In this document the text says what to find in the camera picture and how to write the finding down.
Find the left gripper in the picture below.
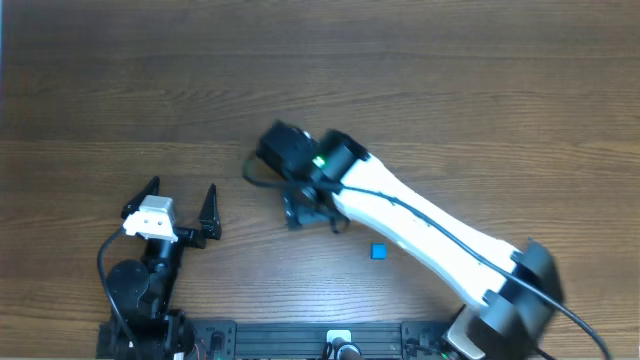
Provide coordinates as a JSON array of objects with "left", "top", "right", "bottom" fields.
[{"left": 120, "top": 175, "right": 223, "bottom": 250}]

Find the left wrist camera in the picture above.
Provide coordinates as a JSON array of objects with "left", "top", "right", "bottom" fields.
[{"left": 122, "top": 194, "right": 179, "bottom": 244}]

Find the black cable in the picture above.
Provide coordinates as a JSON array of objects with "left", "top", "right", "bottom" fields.
[
  {"left": 242, "top": 152, "right": 614, "bottom": 360},
  {"left": 96, "top": 227, "right": 144, "bottom": 360}
]

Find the mounting rail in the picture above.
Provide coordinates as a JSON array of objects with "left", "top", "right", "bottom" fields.
[{"left": 97, "top": 319, "right": 451, "bottom": 360}]

